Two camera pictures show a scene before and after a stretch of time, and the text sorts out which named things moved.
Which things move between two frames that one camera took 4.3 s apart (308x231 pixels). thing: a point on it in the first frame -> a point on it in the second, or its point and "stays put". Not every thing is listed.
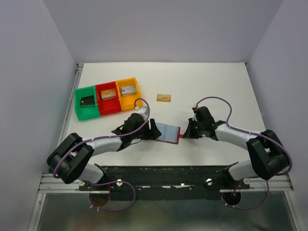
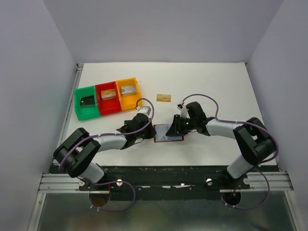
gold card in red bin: x=108 y=94 stays put
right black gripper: x=189 y=134 -> x=175 y=128
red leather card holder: x=169 y=134 stays put
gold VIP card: x=163 y=97 stays put
